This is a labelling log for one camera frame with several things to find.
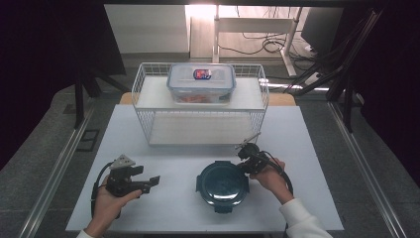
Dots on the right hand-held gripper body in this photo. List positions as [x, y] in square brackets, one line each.
[252, 155]

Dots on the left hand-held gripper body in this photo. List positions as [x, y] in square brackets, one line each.
[120, 180]

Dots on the round container dark teal lid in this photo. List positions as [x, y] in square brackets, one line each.
[221, 185]

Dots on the clear plastic food container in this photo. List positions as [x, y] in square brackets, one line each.
[185, 82]

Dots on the person's right hand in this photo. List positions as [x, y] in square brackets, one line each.
[270, 181]

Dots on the person's left hand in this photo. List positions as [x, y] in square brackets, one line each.
[109, 208]

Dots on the wooden board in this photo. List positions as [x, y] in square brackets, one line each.
[280, 99]

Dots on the black metal stand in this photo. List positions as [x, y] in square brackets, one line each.
[346, 66]
[79, 99]

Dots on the dark curtain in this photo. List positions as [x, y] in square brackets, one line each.
[36, 66]
[396, 82]

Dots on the dark monitor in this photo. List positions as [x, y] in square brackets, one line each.
[322, 29]

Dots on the black square floor frame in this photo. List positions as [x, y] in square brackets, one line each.
[79, 140]

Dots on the aluminium rail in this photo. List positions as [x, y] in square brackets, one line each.
[56, 172]
[366, 172]

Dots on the white desk frame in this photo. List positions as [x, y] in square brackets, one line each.
[251, 24]

